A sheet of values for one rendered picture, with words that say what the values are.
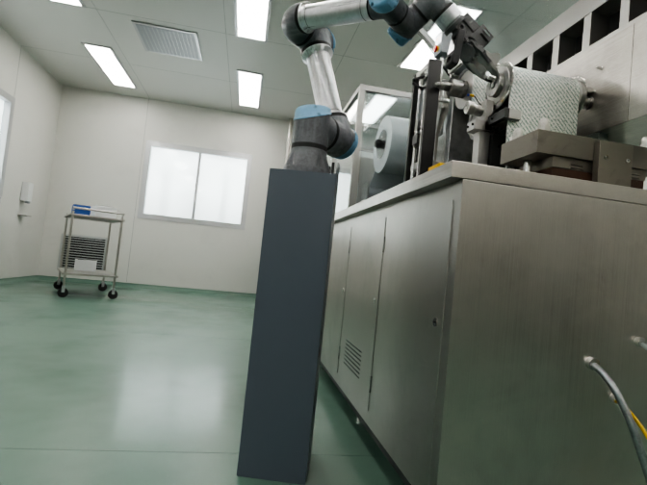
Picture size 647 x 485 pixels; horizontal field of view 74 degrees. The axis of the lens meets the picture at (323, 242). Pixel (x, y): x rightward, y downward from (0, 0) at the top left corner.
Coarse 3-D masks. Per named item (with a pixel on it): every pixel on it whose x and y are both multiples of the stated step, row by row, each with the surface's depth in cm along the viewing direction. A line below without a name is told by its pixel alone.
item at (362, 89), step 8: (360, 88) 229; (368, 88) 230; (376, 88) 231; (352, 96) 245; (360, 96) 229; (400, 96) 234; (408, 96) 234; (360, 104) 229; (344, 112) 266; (360, 112) 229; (360, 120) 229; (360, 128) 229; (360, 136) 229; (352, 160) 228; (352, 168) 227; (352, 176) 227; (352, 184) 227; (352, 192) 227; (352, 200) 227
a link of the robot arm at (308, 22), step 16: (336, 0) 134; (352, 0) 130; (368, 0) 126; (384, 0) 121; (400, 0) 124; (288, 16) 145; (304, 16) 142; (320, 16) 138; (336, 16) 135; (352, 16) 132; (368, 16) 129; (384, 16) 127; (400, 16) 127; (288, 32) 149; (304, 32) 146
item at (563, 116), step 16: (512, 96) 131; (528, 96) 132; (528, 112) 132; (544, 112) 133; (560, 112) 134; (576, 112) 135; (512, 128) 131; (528, 128) 132; (560, 128) 134; (576, 128) 135
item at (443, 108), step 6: (438, 102) 205; (438, 108) 205; (444, 108) 206; (438, 114) 206; (444, 114) 207; (438, 120) 207; (444, 120) 209; (438, 126) 208; (438, 132) 209; (438, 162) 206
